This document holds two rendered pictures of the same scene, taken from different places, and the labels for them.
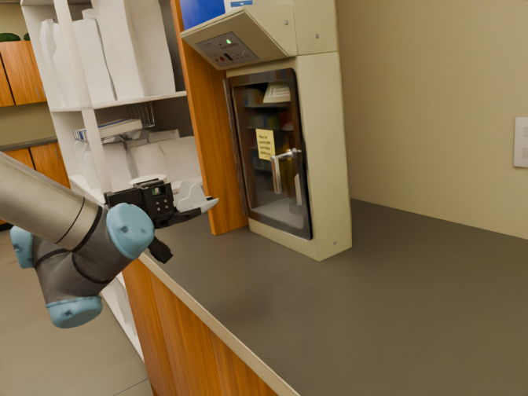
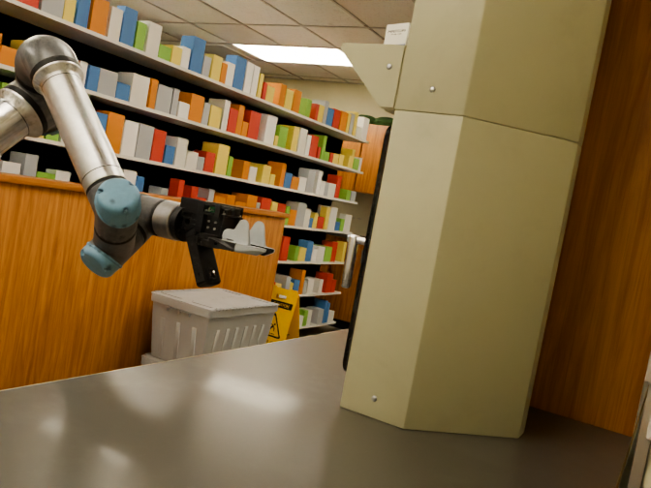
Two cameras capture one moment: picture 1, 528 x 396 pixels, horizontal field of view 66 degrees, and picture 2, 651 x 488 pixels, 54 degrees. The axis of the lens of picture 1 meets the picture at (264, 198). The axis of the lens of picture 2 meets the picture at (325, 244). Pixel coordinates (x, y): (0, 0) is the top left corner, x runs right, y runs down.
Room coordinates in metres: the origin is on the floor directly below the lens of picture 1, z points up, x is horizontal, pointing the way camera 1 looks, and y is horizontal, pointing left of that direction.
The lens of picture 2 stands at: (0.34, -0.95, 1.25)
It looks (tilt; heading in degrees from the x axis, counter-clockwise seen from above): 4 degrees down; 60
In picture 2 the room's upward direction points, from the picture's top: 10 degrees clockwise
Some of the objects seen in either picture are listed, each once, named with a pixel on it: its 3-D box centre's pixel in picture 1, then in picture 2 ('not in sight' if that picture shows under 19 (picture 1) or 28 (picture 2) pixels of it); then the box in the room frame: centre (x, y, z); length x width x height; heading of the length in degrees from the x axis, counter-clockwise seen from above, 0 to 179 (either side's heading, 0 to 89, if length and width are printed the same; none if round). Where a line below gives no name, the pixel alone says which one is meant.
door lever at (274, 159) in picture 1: (282, 171); (358, 261); (0.92, -0.05, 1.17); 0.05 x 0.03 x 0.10; 121
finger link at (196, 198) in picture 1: (197, 198); (243, 235); (0.78, 0.13, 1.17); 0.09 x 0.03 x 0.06; 116
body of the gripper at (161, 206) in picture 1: (141, 208); (206, 224); (0.74, 0.23, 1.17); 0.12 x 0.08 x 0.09; 121
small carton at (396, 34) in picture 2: (238, 0); (404, 45); (0.96, 0.00, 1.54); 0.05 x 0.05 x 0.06; 15
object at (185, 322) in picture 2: not in sight; (213, 327); (1.57, 2.26, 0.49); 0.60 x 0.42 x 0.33; 31
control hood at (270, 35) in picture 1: (232, 43); (405, 98); (1.00, 0.02, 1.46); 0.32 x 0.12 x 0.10; 31
